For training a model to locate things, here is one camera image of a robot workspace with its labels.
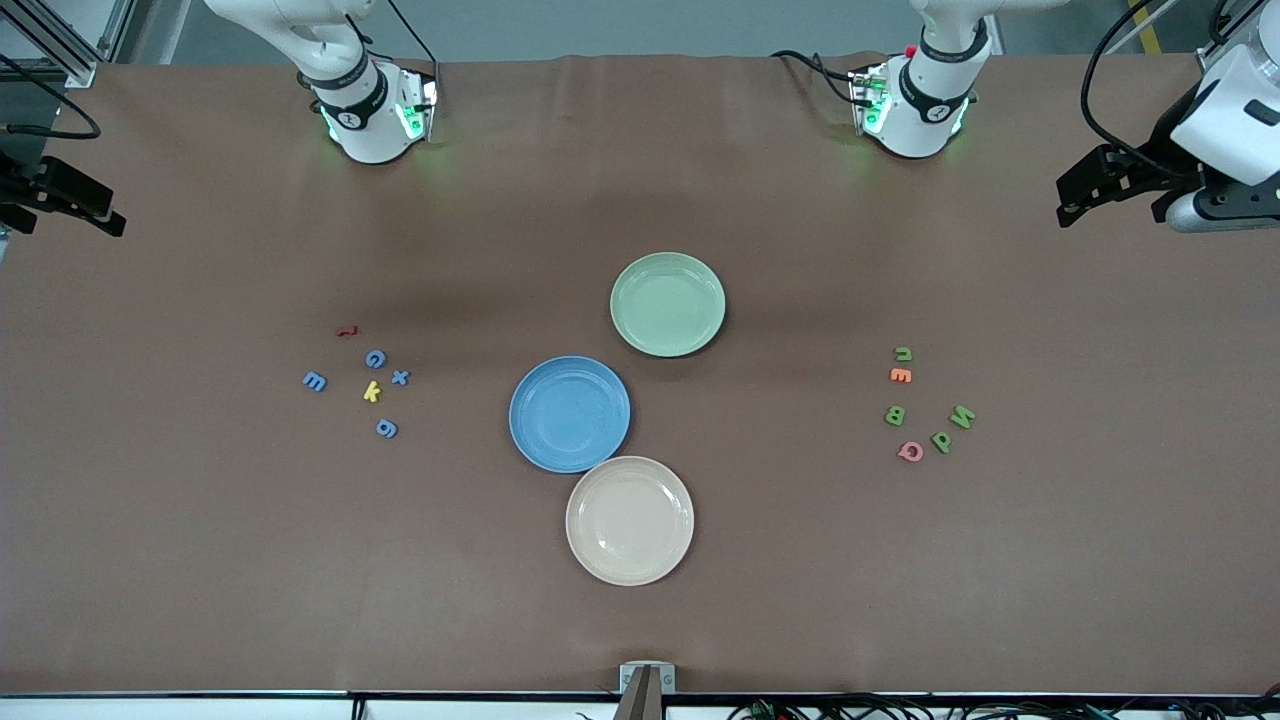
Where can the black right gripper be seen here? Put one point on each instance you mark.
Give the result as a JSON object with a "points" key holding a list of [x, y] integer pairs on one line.
{"points": [[22, 186]]}

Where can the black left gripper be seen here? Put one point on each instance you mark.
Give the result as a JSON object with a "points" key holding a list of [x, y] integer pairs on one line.
{"points": [[1158, 166]]}

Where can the blue foam letter m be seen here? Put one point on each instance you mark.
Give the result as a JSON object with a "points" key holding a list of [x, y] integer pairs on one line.
{"points": [[314, 381]]}

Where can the green foam letter P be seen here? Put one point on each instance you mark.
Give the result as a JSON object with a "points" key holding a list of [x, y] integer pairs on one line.
{"points": [[945, 444]]}

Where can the green foam letter B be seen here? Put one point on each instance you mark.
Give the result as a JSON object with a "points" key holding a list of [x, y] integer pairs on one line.
{"points": [[895, 416]]}

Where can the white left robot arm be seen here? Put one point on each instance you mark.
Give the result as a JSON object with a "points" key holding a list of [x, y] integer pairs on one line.
{"points": [[925, 110]]}

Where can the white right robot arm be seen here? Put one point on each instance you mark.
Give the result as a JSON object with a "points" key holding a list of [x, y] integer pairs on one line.
{"points": [[360, 110]]}

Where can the yellow foam letter k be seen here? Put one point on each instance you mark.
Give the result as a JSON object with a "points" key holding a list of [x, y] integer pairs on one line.
{"points": [[371, 392]]}

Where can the pink foam letter Q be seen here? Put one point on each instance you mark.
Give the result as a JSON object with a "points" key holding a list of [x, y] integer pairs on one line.
{"points": [[902, 452]]}

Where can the brown table cover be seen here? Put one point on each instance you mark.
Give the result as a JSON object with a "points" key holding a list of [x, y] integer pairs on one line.
{"points": [[200, 560]]}

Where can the light green plate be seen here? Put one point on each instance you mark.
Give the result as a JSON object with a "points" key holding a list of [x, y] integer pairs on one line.
{"points": [[668, 305]]}

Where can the blue plate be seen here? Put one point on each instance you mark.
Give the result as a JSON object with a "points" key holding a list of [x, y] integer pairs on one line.
{"points": [[570, 415]]}

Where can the beige plate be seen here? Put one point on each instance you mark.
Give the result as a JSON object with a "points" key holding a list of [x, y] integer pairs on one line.
{"points": [[630, 520]]}

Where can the aluminium frame profile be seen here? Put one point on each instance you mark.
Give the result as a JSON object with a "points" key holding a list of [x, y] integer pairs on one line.
{"points": [[75, 65]]}

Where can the white table edge rail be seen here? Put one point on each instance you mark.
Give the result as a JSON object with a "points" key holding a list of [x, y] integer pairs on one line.
{"points": [[200, 710]]}

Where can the grey metal camera bracket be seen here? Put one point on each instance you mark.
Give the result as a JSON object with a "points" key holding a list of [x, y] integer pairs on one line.
{"points": [[630, 680]]}

